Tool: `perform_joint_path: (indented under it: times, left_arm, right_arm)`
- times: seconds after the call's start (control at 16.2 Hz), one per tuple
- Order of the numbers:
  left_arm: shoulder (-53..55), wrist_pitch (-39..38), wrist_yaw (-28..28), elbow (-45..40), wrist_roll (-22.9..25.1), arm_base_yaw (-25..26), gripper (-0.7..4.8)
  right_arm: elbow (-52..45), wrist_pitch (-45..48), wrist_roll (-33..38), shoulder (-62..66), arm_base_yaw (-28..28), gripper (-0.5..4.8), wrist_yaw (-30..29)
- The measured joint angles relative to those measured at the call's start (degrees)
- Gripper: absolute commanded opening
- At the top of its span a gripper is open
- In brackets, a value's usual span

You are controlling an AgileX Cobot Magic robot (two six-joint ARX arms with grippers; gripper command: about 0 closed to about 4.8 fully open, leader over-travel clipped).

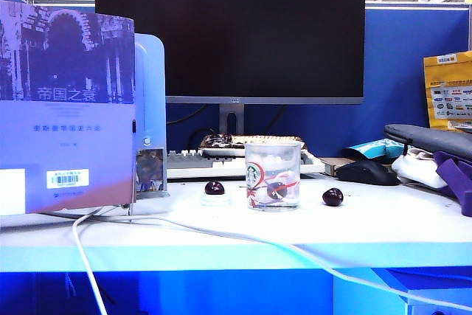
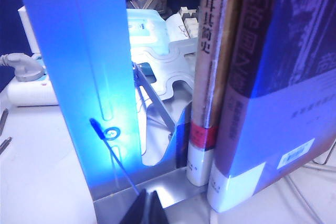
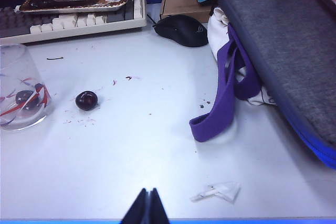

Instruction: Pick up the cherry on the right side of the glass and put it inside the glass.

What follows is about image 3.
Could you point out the white and grey keyboard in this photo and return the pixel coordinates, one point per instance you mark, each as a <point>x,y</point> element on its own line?
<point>78,22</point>

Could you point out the brown cardboard box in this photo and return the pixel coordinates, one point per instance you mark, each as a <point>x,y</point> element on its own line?
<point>181,5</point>

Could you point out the clear glass with red-blue print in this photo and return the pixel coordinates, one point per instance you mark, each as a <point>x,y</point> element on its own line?
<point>18,77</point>

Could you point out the crumpled clear plastic scrap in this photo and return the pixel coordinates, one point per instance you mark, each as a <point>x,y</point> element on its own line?
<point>218,190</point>

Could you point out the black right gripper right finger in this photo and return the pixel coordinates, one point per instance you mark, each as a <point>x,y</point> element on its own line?
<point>157,211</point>

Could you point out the grey fabric laptop sleeve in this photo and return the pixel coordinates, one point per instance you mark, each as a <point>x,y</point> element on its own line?
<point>283,37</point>

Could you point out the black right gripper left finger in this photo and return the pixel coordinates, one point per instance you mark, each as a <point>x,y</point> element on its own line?
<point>139,211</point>

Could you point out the brown cherry stem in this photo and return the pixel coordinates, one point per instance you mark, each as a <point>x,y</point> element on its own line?
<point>55,58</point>

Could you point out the black computer mouse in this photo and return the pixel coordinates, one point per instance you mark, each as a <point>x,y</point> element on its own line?
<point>182,31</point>

